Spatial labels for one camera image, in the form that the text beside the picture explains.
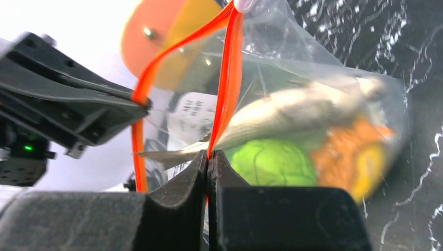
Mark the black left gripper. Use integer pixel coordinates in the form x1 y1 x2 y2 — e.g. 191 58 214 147
1 32 150 187

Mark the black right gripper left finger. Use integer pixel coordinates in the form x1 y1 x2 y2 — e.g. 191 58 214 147
1 151 207 250

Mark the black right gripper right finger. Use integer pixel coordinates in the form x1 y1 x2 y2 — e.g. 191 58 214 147
208 151 371 250

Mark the light green toy fruit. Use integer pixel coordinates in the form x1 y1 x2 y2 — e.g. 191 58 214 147
225 139 318 187

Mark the orange toy carrot piece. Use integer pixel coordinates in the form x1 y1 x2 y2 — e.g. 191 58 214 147
310 118 394 191

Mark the grey toy fish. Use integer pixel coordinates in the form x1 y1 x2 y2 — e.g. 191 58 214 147
136 76 387 170

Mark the clear orange zip top bag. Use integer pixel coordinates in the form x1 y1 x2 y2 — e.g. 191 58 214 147
134 1 406 203

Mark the yellow toy banana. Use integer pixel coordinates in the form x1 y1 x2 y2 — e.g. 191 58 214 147
350 143 386 205

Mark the white orange cylinder drum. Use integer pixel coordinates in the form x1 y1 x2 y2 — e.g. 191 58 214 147
121 1 223 92

